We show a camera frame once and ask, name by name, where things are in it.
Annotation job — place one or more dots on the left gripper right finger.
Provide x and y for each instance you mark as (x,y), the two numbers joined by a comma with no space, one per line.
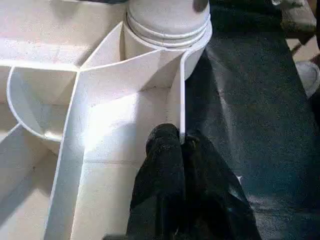
(215,200)

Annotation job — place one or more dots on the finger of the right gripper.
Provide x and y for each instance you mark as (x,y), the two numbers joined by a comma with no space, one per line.
(201,4)

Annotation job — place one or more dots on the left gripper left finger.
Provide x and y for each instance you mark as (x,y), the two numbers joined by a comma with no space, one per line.
(160,190)

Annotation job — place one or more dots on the white plastic table leg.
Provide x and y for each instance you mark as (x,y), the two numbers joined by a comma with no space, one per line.
(167,20)

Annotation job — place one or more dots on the white plastic table top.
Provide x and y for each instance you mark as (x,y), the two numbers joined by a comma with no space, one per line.
(50,125)

